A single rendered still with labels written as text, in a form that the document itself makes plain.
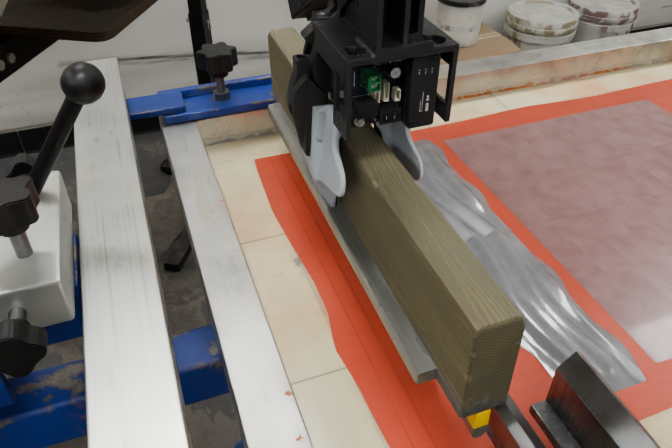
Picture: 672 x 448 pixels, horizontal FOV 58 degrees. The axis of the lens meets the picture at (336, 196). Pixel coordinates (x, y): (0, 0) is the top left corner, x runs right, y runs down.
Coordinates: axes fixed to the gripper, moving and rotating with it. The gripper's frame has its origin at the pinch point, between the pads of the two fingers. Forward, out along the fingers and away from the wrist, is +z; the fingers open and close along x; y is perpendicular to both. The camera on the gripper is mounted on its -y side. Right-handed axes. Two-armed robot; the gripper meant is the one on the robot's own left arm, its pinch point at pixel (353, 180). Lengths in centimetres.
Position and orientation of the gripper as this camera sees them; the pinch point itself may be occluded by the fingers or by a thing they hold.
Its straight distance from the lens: 48.3
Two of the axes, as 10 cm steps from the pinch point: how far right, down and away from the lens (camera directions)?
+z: 0.0, 8.0, 6.0
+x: 9.4, -2.0, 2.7
